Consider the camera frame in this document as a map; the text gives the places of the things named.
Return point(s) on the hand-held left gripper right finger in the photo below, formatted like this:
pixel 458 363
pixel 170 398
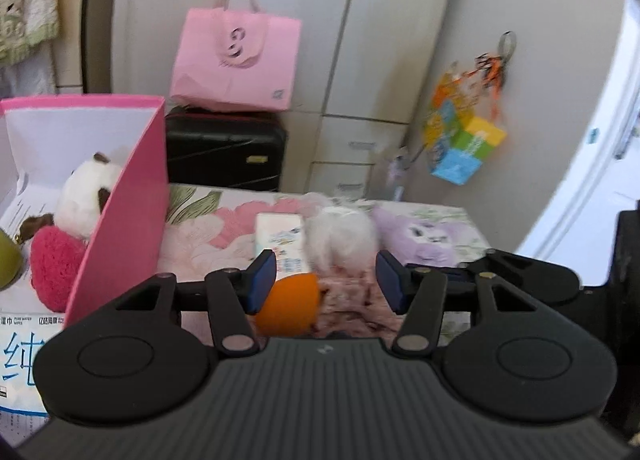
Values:
pixel 387 280

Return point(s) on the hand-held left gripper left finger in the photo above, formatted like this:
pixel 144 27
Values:
pixel 262 280

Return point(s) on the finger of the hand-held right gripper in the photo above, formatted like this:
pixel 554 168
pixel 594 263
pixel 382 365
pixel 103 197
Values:
pixel 540 280

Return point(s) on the orange plush toy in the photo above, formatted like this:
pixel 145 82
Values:
pixel 292 307

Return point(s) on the white fluffy plush toy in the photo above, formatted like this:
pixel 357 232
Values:
pixel 345 235

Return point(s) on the pink cardboard box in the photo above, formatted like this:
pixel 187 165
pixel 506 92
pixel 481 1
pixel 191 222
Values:
pixel 130 220

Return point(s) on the panda plush toy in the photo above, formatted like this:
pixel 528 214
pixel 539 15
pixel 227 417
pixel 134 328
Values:
pixel 82 205

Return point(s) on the red fluffy plush toy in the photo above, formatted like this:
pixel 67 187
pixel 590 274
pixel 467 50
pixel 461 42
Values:
pixel 57 265

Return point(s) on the olive green plush toy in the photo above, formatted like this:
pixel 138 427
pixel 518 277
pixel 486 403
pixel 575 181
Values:
pixel 9 260

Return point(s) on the wet wipes pack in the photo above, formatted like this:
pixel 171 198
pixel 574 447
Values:
pixel 22 380

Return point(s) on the small tissue pack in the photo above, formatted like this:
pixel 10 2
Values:
pixel 282 240

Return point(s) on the purple plush toy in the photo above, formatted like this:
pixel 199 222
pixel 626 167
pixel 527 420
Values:
pixel 425 237

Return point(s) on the floral tablecloth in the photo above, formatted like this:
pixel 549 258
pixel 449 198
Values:
pixel 220 225

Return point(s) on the black suitcase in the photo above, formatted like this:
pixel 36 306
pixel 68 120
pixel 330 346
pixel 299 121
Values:
pixel 225 154

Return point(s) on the white door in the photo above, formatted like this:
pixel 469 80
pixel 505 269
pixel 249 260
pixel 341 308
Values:
pixel 590 149

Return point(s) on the colourful cube bag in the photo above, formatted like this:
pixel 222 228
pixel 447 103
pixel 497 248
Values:
pixel 467 144

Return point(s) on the pink paper shopping bag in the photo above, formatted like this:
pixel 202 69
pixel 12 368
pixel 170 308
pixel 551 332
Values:
pixel 235 59

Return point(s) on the grey wardrobe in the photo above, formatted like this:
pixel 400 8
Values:
pixel 350 39

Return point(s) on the printed paper sheet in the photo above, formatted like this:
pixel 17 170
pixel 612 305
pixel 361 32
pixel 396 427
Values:
pixel 20 200

